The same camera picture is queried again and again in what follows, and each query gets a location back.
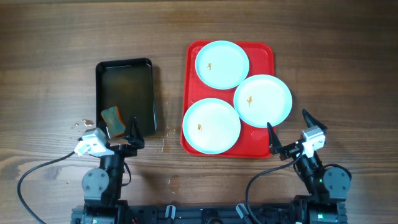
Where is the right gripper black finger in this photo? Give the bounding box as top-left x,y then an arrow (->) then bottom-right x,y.
267,122 -> 282,154
302,109 -> 328,131

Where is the orange green sponge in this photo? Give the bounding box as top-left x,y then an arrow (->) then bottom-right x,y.
100,106 -> 126,138

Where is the light blue plate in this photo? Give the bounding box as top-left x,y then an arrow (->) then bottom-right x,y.
233,74 -> 293,128
182,98 -> 241,155
195,40 -> 250,90

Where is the light blue plate top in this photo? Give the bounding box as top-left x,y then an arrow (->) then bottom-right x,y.
195,40 -> 250,90

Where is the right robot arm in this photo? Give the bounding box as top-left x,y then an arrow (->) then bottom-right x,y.
267,110 -> 352,204

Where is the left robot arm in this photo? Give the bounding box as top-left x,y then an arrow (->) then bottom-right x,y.
79,116 -> 145,207

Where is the red plastic tray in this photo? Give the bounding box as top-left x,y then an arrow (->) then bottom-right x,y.
182,40 -> 275,159

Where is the black water tray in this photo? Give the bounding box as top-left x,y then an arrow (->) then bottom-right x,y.
95,58 -> 157,136

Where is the right black cable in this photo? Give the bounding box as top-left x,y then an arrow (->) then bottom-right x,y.
245,152 -> 304,224

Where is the black cable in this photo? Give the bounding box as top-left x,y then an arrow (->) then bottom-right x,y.
17,151 -> 76,224
245,152 -> 304,224

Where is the left black cable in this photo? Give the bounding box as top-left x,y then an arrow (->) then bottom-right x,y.
17,151 -> 76,224

